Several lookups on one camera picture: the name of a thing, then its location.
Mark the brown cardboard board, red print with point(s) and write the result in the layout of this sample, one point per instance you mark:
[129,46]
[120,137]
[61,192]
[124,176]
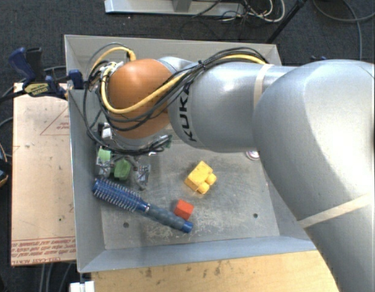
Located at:
[41,175]

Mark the small pale round object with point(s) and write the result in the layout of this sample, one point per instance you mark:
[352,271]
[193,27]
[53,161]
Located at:
[252,154]

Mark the red cube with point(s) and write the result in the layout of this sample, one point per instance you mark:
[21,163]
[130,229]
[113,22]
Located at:
[183,209]

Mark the blue hairbrush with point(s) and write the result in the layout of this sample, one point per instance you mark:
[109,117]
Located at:
[129,199]

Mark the black cylinder on white bracket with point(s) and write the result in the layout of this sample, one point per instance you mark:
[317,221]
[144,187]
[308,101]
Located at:
[104,130]

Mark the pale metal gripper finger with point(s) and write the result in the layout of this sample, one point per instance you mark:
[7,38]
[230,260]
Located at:
[102,168]
[143,174]

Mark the yellow toy building block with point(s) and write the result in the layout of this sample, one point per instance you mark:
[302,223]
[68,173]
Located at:
[199,176]

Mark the grey metal bin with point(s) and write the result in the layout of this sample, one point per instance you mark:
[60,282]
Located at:
[229,205]

